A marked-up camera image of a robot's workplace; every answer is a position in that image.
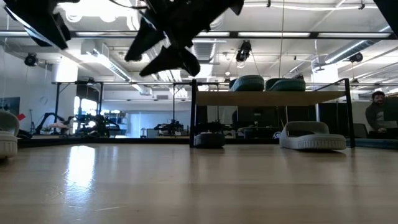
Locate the background robot workstation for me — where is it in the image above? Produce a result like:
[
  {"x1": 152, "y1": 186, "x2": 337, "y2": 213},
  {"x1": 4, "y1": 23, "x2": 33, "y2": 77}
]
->
[
  {"x1": 34, "y1": 111, "x2": 123, "y2": 139},
  {"x1": 153, "y1": 119, "x2": 189, "y2": 137}
]

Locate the black ceiling spotlight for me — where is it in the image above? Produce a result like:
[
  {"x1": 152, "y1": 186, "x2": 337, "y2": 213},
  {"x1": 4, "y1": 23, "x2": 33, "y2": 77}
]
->
[
  {"x1": 24, "y1": 52, "x2": 39, "y2": 68},
  {"x1": 348, "y1": 51, "x2": 364, "y2": 64},
  {"x1": 234, "y1": 39, "x2": 252, "y2": 63}
]

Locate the wooden shelf with black frame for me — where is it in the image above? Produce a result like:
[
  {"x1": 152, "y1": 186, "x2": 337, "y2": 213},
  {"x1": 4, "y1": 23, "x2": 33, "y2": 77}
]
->
[{"x1": 188, "y1": 77, "x2": 356, "y2": 149}]

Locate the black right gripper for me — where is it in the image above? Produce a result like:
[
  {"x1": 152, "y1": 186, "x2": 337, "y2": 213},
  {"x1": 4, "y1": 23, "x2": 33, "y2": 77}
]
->
[{"x1": 124, "y1": 0, "x2": 245, "y2": 78}]

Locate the grey slide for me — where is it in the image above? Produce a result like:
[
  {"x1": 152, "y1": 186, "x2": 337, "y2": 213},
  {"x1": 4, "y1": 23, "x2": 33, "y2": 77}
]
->
[
  {"x1": 279, "y1": 121, "x2": 347, "y2": 151},
  {"x1": 0, "y1": 110, "x2": 21, "y2": 160}
]

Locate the black office chair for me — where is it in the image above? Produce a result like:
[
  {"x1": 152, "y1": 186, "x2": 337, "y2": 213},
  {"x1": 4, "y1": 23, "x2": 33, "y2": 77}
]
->
[{"x1": 353, "y1": 123, "x2": 369, "y2": 139}]

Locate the black monitor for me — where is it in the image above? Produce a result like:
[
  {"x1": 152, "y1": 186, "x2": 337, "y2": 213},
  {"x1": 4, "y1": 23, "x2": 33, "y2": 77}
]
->
[{"x1": 382, "y1": 96, "x2": 398, "y2": 123}]

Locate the black slide with ridged strap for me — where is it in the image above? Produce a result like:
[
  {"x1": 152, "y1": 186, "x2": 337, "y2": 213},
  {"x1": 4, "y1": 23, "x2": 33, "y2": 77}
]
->
[{"x1": 193, "y1": 131, "x2": 226, "y2": 149}]

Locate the black aluminium extrusion frame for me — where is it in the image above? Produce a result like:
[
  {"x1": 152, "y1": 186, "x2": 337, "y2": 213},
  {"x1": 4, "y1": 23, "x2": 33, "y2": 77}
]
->
[{"x1": 17, "y1": 136, "x2": 356, "y2": 147}]

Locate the person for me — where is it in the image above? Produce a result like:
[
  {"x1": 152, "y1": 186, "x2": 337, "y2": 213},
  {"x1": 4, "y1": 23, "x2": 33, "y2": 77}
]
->
[{"x1": 364, "y1": 90, "x2": 398, "y2": 140}]

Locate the black background frame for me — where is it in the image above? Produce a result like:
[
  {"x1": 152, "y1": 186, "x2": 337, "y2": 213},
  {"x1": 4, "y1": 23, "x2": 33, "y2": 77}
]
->
[{"x1": 51, "y1": 80, "x2": 105, "y2": 138}]

